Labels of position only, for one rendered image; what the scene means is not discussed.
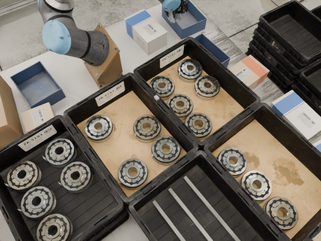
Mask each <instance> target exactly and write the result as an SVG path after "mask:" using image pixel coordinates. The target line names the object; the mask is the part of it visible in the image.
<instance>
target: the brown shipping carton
mask: <svg viewBox="0 0 321 241"><path fill-rule="evenodd" d="M23 135H24V133H23V130H22V126H21V122H20V118H19V115H18V111H17V108H16V104H15V100H14V97H13V93H12V89H11V87H10V86H9V85H8V84H7V82H6V81H5V80H4V79H3V78H2V76H1V75H0V149H1V148H3V147H4V146H6V145H8V144H9V143H11V142H13V141H14V140H16V139H18V138H20V137H21V136H23Z"/></svg>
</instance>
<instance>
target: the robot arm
mask: <svg viewBox="0 0 321 241"><path fill-rule="evenodd" d="M158 1H159V2H160V3H161V4H162V7H163V8H164V11H165V13H166V16H167V17H168V19H169V21H170V22H171V23H175V20H176V19H179V20H182V17H181V15H180V13H181V14H183V13H185V11H186V12H187V8H188V2H187V1H186V0H158ZM186 5H187V8H185V6H186ZM74 6H75V1H74V0H38V9H39V12H40V14H41V17H42V20H43V23H44V27H43V32H42V33H43V35H42V38H43V43H44V45H45V46H46V48H47V49H48V50H50V51H51V52H54V53H57V54H60V55H67V56H71V57H76V58H80V59H82V60H83V61H84V62H86V63H87V64H89V65H91V66H99V65H101V64H103V63H104V61H105V60H106V58H107V56H108V53H109V40H108V37H107V35H106V34H105V33H103V32H101V31H85V30H82V29H79V28H77V26H76V24H75V21H74V19H73V16H72V12H73V9H74Z"/></svg>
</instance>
